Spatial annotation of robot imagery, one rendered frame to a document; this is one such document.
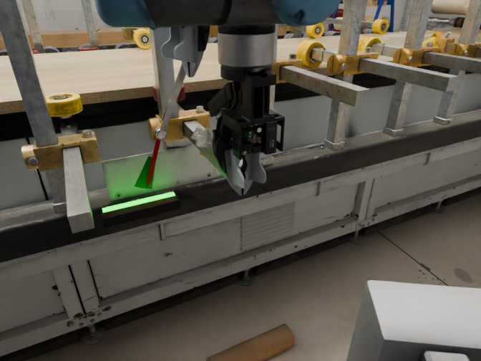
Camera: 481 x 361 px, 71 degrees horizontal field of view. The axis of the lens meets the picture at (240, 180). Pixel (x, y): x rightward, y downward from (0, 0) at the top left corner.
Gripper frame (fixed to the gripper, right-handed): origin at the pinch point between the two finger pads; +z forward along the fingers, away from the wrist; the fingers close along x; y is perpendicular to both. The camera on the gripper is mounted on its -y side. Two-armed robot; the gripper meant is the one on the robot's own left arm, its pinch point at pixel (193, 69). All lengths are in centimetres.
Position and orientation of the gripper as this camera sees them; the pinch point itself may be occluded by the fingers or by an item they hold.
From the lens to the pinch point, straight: 67.1
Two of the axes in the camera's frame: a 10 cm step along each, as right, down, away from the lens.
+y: -6.9, 3.4, -6.4
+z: -0.1, 8.8, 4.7
